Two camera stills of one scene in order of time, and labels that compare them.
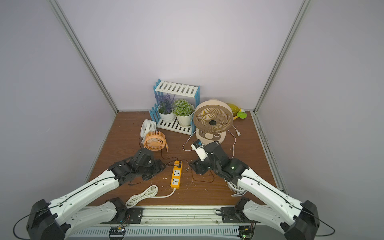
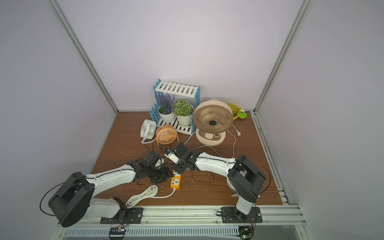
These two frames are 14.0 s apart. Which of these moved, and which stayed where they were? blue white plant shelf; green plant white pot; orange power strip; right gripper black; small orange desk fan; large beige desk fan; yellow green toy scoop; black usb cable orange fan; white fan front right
Moved: right gripper black; small orange desk fan; black usb cable orange fan
Stayed: green plant white pot; blue white plant shelf; white fan front right; yellow green toy scoop; orange power strip; large beige desk fan
